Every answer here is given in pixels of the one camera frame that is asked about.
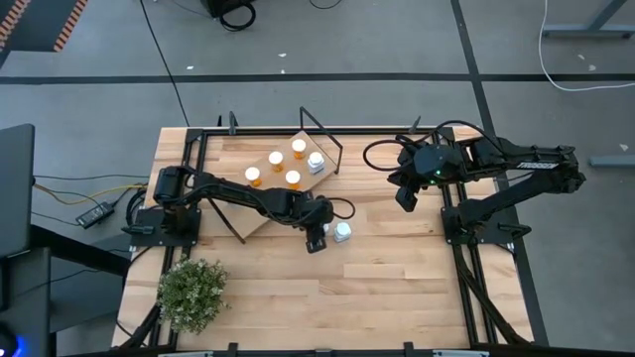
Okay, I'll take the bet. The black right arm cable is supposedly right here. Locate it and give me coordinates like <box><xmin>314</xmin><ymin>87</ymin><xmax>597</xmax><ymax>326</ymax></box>
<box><xmin>362</xmin><ymin>119</ymin><xmax>502</xmax><ymax>173</ymax></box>

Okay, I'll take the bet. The coiled black cable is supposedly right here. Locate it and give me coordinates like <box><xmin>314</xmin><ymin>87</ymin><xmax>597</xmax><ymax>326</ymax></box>
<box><xmin>217</xmin><ymin>2</ymin><xmax>258</xmax><ymax>32</ymax></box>

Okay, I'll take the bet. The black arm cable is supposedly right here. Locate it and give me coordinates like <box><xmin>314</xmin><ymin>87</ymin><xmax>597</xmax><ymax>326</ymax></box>
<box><xmin>326</xmin><ymin>196</ymin><xmax>357</xmax><ymax>220</ymax></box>
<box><xmin>362</xmin><ymin>119</ymin><xmax>502</xmax><ymax>173</ymax></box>

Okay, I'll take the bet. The dark flat panel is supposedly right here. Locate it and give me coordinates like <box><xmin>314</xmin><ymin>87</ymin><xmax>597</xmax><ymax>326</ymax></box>
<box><xmin>0</xmin><ymin>123</ymin><xmax>36</xmax><ymax>258</ymax></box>

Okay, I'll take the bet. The grey metal bar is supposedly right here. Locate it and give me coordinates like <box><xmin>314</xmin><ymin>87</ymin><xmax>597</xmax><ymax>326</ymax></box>
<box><xmin>588</xmin><ymin>154</ymin><xmax>635</xmax><ymax>169</ymax></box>

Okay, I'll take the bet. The dark mat with orange stripes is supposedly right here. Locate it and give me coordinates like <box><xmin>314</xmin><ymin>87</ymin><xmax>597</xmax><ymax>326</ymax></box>
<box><xmin>0</xmin><ymin>0</ymin><xmax>90</xmax><ymax>68</ymax></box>

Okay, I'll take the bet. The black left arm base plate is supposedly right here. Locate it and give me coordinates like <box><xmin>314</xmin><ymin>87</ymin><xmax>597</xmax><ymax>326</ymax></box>
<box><xmin>122</xmin><ymin>207</ymin><xmax>202</xmax><ymax>248</ymax></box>

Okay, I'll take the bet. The grey metal stand frame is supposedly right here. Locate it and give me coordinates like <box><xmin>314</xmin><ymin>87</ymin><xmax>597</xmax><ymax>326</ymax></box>
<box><xmin>541</xmin><ymin>0</ymin><xmax>635</xmax><ymax>41</ymax></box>

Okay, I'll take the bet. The long black floor cable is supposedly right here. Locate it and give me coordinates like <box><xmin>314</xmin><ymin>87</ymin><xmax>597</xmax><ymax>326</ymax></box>
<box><xmin>139</xmin><ymin>0</ymin><xmax>191</xmax><ymax>128</ymax></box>

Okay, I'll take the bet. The black power adapter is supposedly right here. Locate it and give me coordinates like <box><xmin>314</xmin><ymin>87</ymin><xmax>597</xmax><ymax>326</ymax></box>
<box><xmin>74</xmin><ymin>201</ymin><xmax>115</xmax><ymax>229</ymax></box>

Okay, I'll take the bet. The thin black cable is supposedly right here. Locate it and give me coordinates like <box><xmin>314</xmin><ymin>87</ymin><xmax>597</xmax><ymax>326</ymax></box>
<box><xmin>33</xmin><ymin>173</ymin><xmax>150</xmax><ymax>180</ymax></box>

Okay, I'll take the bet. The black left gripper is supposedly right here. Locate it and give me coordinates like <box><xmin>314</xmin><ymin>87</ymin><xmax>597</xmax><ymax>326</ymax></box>
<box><xmin>297</xmin><ymin>195</ymin><xmax>336</xmax><ymax>255</ymax></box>

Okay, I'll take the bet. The white floor cable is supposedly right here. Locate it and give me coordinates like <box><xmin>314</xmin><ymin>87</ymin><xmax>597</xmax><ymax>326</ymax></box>
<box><xmin>538</xmin><ymin>0</ymin><xmax>635</xmax><ymax>93</ymax></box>

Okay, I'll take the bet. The wooden shelf with black frame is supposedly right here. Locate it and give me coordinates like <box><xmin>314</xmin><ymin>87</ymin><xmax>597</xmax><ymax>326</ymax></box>
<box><xmin>197</xmin><ymin>106</ymin><xmax>344</xmax><ymax>245</ymax></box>

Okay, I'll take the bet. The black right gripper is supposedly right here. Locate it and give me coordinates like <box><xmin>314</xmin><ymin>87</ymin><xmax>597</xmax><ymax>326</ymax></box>
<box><xmin>386</xmin><ymin>166</ymin><xmax>433</xmax><ymax>213</ymax></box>

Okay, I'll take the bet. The dark cabinet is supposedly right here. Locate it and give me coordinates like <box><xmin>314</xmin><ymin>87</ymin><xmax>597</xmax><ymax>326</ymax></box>
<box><xmin>0</xmin><ymin>247</ymin><xmax>54</xmax><ymax>357</ymax></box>

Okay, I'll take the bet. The black metal table frame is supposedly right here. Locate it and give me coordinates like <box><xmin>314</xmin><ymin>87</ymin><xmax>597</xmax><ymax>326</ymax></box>
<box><xmin>118</xmin><ymin>111</ymin><xmax>535</xmax><ymax>357</ymax></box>

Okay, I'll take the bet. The green artificial potted plant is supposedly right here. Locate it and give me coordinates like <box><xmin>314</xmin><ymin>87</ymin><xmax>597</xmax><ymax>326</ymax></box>
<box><xmin>157</xmin><ymin>257</ymin><xmax>230</xmax><ymax>334</ymax></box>

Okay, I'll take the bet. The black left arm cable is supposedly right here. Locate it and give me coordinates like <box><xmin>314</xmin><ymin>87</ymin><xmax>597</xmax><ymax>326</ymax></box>
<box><xmin>326</xmin><ymin>196</ymin><xmax>357</xmax><ymax>220</ymax></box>

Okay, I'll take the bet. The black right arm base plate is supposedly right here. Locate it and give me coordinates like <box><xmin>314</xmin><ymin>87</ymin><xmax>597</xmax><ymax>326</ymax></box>
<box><xmin>441</xmin><ymin>205</ymin><xmax>532</xmax><ymax>245</ymax></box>

